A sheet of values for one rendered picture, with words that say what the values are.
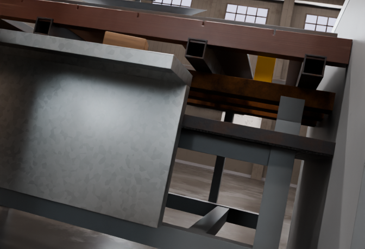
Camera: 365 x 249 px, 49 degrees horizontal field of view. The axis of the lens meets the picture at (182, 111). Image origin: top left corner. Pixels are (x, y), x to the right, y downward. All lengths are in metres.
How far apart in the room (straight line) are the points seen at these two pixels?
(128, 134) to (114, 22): 0.31
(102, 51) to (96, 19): 0.28
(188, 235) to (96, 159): 0.31
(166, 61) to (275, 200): 0.44
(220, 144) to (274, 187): 0.17
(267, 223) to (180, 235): 0.22
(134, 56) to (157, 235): 0.48
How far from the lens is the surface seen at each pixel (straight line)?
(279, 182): 1.02
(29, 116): 1.12
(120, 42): 0.96
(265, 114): 1.54
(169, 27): 1.06
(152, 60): 0.83
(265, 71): 1.16
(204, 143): 1.04
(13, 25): 1.66
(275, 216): 1.02
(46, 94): 1.10
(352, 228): 0.66
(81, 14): 1.16
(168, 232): 1.07
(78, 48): 0.90
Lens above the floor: 0.50
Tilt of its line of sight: 5 degrees up
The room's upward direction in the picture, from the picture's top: 12 degrees clockwise
